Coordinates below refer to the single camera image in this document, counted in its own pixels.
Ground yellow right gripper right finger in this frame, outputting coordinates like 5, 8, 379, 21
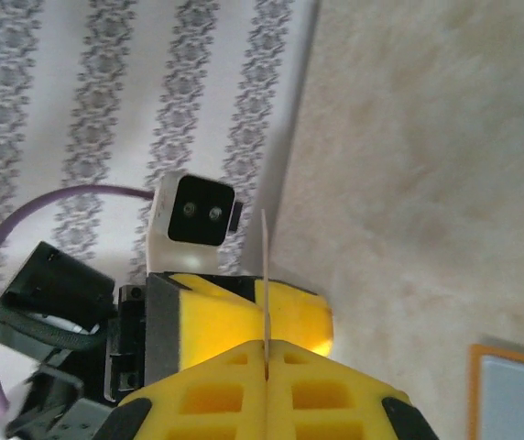
267, 338, 441, 440

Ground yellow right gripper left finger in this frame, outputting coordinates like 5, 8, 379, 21
94, 340, 267, 440

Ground orange card holder clear sleeves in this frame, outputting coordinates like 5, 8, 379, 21
466, 343, 524, 440

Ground gold credit card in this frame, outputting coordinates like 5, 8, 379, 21
259, 208, 273, 382

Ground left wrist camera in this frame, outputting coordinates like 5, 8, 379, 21
145, 172, 246, 276

